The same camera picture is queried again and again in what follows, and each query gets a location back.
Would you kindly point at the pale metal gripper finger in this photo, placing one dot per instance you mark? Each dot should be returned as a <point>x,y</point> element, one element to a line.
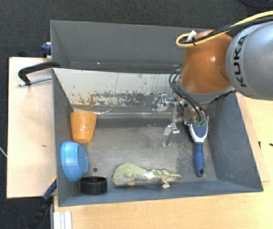
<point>171,130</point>
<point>161,104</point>

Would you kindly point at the blue and white brush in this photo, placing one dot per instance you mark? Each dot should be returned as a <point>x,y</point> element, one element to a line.
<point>199,151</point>

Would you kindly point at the grey metal bin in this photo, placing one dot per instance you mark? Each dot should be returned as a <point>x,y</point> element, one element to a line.
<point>131,149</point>

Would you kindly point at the green plush toy lizard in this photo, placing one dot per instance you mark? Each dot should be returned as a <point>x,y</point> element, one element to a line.
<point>129,173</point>

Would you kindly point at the orange plastic cup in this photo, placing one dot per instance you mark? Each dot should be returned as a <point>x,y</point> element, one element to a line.
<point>82,126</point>

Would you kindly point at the black round lid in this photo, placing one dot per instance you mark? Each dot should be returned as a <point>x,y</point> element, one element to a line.
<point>93,185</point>

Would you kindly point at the blue plastic bowl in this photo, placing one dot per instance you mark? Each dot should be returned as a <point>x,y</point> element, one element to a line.
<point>70,161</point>

